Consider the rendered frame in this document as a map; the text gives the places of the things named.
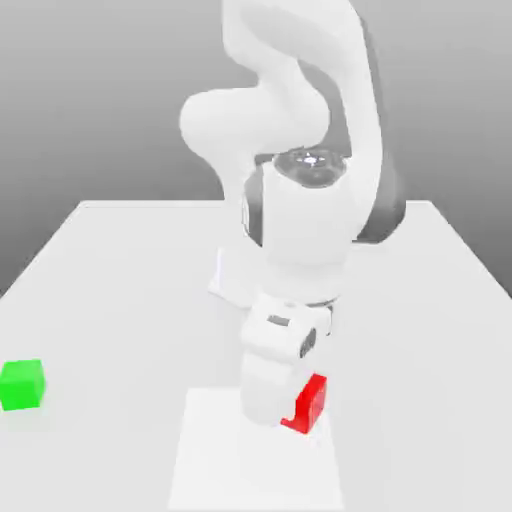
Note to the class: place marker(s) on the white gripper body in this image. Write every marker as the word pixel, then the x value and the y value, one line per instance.
pixel 267 390

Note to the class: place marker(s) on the small red cube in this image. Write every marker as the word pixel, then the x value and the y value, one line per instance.
pixel 312 400

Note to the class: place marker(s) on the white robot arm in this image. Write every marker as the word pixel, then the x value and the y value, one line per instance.
pixel 304 224

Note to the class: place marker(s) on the small green cube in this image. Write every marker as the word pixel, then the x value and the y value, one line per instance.
pixel 20 384

